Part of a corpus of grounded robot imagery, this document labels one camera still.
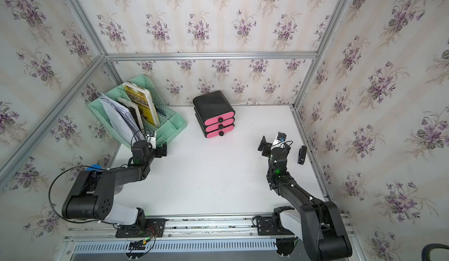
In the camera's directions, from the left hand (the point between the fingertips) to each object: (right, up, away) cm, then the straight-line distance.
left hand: (158, 142), depth 93 cm
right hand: (+61, +3, -8) cm, 62 cm away
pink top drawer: (+33, +13, 0) cm, 36 cm away
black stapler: (+78, -7, 0) cm, 78 cm away
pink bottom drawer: (+34, +5, +8) cm, 35 cm away
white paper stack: (-11, +12, -14) cm, 22 cm away
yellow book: (-8, +24, -1) cm, 26 cm away
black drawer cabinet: (+31, +15, 0) cm, 34 cm away
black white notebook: (-12, +18, -2) cm, 21 cm away
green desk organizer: (+4, +11, +8) cm, 14 cm away
